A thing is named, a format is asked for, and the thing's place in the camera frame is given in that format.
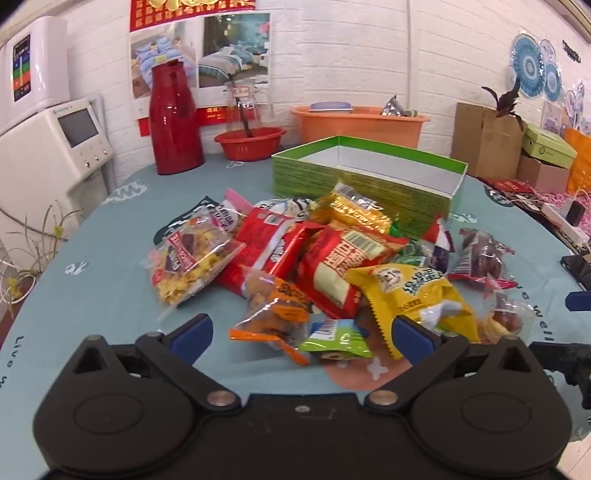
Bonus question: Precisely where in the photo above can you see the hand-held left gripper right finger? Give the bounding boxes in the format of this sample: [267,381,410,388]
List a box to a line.
[365,315,550,414]

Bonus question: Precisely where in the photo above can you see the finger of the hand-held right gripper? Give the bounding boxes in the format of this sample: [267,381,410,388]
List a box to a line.
[560,252,591,315]
[529,342,591,411]

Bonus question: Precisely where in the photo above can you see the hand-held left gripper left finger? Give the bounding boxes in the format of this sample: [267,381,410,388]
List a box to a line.
[65,314,243,414]

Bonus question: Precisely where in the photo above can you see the clear yellow cracker packet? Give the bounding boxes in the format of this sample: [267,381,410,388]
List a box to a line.
[141,217,247,319]

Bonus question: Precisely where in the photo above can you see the small green snack packet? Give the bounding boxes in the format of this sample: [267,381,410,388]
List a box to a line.
[298,318,375,361]

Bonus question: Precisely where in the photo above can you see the red white blue snack packet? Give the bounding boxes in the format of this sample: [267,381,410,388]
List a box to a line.
[422,215,458,273]

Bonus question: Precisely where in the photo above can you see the large red snack bag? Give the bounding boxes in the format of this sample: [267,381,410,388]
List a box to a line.
[141,180,536,367]

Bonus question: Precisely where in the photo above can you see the pink edged snack packet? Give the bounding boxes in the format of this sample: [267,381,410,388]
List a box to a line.
[215,187,254,236]

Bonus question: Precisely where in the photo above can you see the yellow transparent snack packet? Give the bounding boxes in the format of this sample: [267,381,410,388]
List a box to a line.
[309,180,398,236]

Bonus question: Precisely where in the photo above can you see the green cardboard box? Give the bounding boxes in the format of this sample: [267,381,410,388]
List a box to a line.
[271,135,469,229]

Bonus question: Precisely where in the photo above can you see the white power strip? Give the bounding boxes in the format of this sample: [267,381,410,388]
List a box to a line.
[540,203,591,247]

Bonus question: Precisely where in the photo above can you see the small brown cardboard box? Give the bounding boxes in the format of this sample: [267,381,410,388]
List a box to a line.
[516,154,570,193]

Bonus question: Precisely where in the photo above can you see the orange bag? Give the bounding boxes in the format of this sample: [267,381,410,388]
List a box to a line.
[563,128,591,197]

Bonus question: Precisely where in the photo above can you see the green shoe box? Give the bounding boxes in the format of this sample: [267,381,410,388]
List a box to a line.
[522,123,578,169]

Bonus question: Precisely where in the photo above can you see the yellow flowering twig plant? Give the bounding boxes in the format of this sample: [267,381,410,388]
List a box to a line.
[0,198,84,305]

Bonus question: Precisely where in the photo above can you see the red plastic basin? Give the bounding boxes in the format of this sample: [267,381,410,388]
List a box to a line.
[215,127,287,162]

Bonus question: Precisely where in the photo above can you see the red thermos jug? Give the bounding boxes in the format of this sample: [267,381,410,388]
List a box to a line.
[148,60,206,176]

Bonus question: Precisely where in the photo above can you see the dark purple plant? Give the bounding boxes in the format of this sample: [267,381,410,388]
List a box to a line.
[481,76,527,132]

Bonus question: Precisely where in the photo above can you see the orange plastic basin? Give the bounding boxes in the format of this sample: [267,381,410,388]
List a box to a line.
[291,105,431,151]

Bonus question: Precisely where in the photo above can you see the white machine with screen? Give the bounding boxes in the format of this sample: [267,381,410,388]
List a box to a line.
[0,95,116,259]

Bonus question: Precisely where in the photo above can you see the glass pitcher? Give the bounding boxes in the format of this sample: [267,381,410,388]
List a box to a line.
[224,78,275,134]

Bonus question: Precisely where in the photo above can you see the dark long-handled spoon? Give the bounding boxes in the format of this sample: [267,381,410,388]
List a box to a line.
[236,99,254,139]

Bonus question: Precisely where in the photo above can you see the medium blue patterned wall plate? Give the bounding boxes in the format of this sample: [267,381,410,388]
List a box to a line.
[542,62,563,102]

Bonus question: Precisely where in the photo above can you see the large blue patterned wall plate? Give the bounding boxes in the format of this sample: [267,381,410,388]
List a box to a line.
[510,34,546,86]

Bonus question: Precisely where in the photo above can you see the white wall conduit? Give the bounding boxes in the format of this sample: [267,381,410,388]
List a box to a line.
[406,0,413,112]

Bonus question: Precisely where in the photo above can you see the wall poster with bedding pictures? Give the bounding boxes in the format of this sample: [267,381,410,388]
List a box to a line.
[128,0,273,139]

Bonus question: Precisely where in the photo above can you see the white wall water purifier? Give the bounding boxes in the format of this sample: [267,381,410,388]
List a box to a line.
[0,16,70,134]

